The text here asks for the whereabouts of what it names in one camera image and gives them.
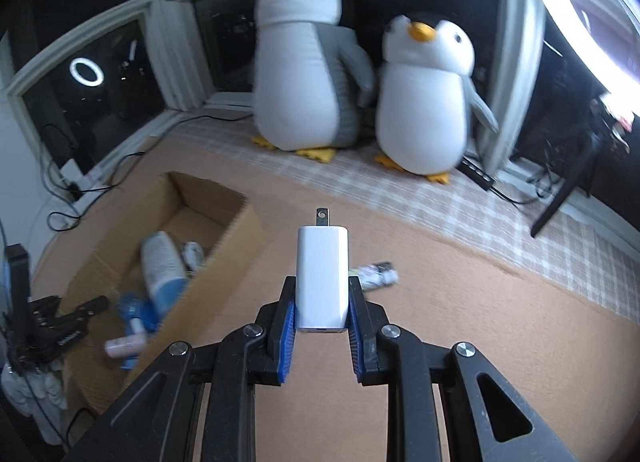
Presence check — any small penguin plush toy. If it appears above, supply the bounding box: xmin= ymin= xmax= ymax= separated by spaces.
xmin=374 ymin=11 xmax=501 ymax=186

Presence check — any black ring light cable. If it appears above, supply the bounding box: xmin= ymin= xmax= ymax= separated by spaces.
xmin=492 ymin=162 xmax=551 ymax=206

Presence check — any long black cable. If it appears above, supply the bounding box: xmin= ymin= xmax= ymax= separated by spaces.
xmin=117 ymin=111 xmax=253 ymax=163

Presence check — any white cable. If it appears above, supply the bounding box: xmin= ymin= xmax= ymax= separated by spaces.
xmin=181 ymin=241 xmax=206 ymax=273

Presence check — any white window frame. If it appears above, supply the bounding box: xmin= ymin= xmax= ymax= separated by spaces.
xmin=5 ymin=0 xmax=551 ymax=178

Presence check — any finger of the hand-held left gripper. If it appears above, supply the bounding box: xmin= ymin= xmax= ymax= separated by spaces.
xmin=2 ymin=243 xmax=31 ymax=344
xmin=59 ymin=294 xmax=112 ymax=324

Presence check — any white bottle blue cap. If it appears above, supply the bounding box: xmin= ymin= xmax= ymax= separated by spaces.
xmin=140 ymin=231 xmax=191 ymax=319

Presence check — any black inline light controller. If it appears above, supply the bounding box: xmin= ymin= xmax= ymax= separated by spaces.
xmin=460 ymin=156 xmax=497 ymax=191

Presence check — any white charger adapter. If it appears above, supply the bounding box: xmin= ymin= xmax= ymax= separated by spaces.
xmin=296 ymin=207 xmax=351 ymax=333

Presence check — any looped black cable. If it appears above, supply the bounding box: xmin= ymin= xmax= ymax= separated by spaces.
xmin=47 ymin=181 xmax=122 ymax=232

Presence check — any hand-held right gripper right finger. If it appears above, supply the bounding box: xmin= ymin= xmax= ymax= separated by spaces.
xmin=346 ymin=276 xmax=577 ymax=462

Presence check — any cardboard box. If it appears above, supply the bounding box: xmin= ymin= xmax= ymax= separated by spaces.
xmin=65 ymin=171 xmax=266 ymax=413

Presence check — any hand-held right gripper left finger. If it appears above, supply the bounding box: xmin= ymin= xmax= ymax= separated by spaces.
xmin=65 ymin=276 xmax=299 ymax=462

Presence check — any white ring light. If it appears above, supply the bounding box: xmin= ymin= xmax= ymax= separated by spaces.
xmin=517 ymin=0 xmax=640 ymax=118

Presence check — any white power strip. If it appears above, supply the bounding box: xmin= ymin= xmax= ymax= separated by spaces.
xmin=60 ymin=176 xmax=112 ymax=204

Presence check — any large penguin plush toy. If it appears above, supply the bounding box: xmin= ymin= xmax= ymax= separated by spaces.
xmin=250 ymin=0 xmax=379 ymax=164

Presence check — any white plugged wall charger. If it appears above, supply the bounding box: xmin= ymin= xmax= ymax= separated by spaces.
xmin=60 ymin=158 xmax=85 ymax=183

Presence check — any white patterned tube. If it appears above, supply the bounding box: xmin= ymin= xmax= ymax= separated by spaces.
xmin=350 ymin=262 xmax=400 ymax=291

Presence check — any pink small bottle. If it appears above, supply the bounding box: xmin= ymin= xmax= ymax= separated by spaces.
xmin=105 ymin=332 xmax=151 ymax=358

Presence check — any checkered white mat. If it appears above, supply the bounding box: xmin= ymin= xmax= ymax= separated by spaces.
xmin=165 ymin=115 xmax=640 ymax=318

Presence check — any white quilted cloth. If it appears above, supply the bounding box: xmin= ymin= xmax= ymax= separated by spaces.
xmin=0 ymin=361 xmax=69 ymax=449

